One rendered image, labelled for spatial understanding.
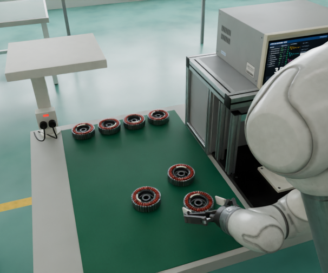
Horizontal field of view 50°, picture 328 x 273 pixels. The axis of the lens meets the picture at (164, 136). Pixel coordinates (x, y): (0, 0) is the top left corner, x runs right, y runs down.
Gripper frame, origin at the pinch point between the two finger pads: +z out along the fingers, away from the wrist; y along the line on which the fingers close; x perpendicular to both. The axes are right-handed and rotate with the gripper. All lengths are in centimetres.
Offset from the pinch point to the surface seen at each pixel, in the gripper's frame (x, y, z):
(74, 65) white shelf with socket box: -61, 29, 22
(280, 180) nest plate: 0.5, -34.9, -0.5
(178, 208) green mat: 0.2, 6.6, 6.4
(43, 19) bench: -145, 15, 261
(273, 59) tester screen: -46, -36, -10
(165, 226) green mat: 3.2, 14.6, 1.1
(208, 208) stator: 1.0, -1.5, -1.8
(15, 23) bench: -146, 41, 264
